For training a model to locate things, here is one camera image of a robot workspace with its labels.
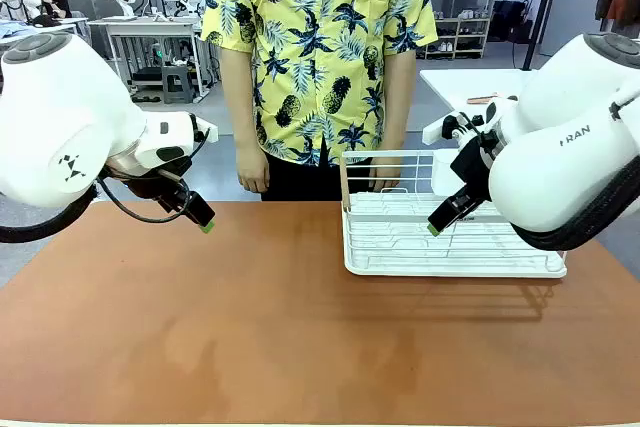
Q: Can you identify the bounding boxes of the black tripod stand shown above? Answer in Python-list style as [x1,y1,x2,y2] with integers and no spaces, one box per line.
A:
[521,0,567,73]

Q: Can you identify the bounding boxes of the white shoe shelf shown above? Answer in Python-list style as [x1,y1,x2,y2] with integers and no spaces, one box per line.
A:
[423,16,492,61]

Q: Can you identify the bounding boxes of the person's left hand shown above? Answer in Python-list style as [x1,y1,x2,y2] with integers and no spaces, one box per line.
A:
[371,155,404,194]

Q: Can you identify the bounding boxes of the person's right forearm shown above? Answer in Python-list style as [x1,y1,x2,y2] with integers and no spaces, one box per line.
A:
[219,45,267,149]

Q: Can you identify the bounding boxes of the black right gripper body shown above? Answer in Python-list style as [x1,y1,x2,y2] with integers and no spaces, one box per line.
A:
[449,131,502,204]

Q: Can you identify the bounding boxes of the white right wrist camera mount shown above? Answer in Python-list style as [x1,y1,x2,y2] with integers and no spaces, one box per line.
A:
[421,101,519,146]

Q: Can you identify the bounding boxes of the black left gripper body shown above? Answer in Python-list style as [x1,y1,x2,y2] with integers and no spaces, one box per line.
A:
[124,158,197,216]

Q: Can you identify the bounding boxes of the black bag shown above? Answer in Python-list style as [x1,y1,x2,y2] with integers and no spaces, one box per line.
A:
[488,0,532,44]

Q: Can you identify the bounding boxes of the white desk with blue cloth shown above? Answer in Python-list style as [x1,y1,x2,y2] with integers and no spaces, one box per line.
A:
[0,16,92,48]

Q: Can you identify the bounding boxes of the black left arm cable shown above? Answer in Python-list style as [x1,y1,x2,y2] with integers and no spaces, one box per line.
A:
[96,126,211,225]

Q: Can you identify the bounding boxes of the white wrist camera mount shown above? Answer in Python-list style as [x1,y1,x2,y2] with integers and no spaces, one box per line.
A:
[421,101,519,146]
[193,115,220,145]

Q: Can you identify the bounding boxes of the white cutlery holder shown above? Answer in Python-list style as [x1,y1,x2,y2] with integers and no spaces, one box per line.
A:
[431,151,470,198]

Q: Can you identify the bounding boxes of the person in yellow shirt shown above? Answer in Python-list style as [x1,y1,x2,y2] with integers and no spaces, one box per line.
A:
[199,0,440,168]

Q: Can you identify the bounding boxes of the person's right hand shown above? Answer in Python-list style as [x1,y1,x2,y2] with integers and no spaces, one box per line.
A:
[235,142,272,195]

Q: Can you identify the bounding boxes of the white background desk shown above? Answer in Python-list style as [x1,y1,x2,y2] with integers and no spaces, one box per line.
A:
[88,15,212,99]

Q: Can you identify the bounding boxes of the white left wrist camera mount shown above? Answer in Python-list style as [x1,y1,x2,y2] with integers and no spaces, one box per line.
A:
[193,115,220,145]

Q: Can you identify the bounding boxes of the white side table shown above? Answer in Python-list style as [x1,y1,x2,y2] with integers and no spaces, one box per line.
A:
[419,68,537,113]

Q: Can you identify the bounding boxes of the grey plastic stool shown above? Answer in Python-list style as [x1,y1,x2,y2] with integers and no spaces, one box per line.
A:
[160,64,196,105]

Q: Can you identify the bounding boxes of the white wire dish rack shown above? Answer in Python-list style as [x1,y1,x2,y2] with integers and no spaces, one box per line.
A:
[339,149,569,279]

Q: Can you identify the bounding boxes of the black trousers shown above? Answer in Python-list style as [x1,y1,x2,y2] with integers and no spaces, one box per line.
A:
[259,150,374,203]

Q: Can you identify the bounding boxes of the person's left forearm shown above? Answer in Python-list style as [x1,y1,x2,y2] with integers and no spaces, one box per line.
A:
[381,49,419,159]

